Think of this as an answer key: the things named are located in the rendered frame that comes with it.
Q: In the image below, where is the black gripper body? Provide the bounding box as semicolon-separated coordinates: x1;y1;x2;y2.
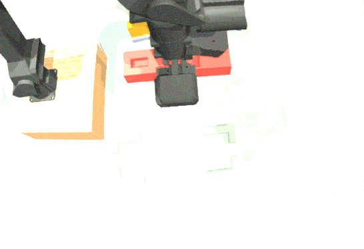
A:
149;28;199;108

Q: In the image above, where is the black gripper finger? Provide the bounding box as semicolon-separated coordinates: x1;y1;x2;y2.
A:
156;65;196;78

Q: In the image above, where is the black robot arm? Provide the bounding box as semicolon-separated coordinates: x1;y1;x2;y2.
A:
0;0;248;103

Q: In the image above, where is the red long block with slots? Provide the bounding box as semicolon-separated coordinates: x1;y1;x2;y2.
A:
123;48;232;84

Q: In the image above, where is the yellow block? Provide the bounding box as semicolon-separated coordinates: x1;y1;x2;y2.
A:
127;21;149;38

